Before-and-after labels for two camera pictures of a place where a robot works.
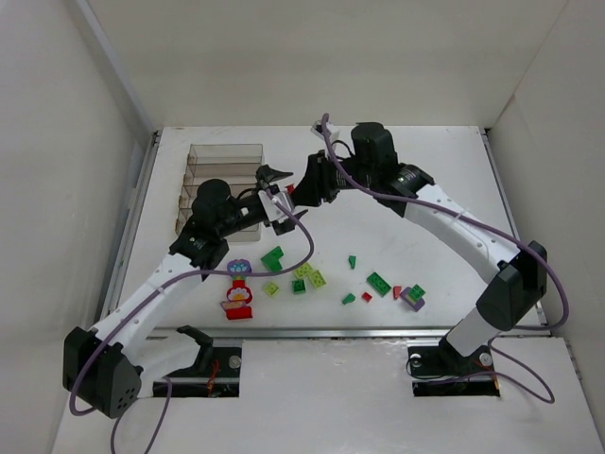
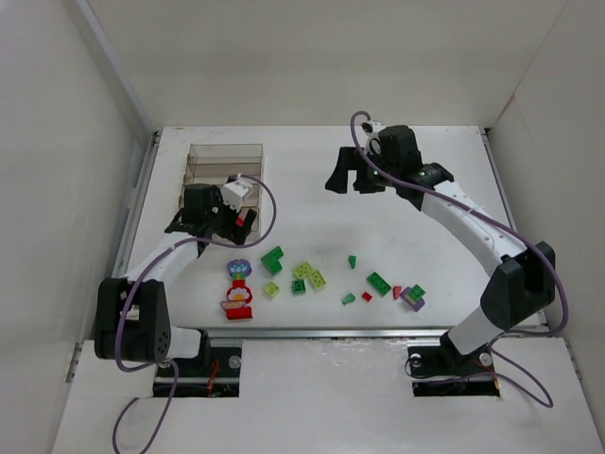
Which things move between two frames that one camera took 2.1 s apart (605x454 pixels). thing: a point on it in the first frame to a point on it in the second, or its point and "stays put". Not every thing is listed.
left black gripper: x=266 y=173 to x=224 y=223
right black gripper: x=319 y=178 to x=361 y=172
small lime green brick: x=272 y=288 stays put
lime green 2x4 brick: x=302 y=270 stays put
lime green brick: x=317 y=278 stays put
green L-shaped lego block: x=271 y=260 stays put
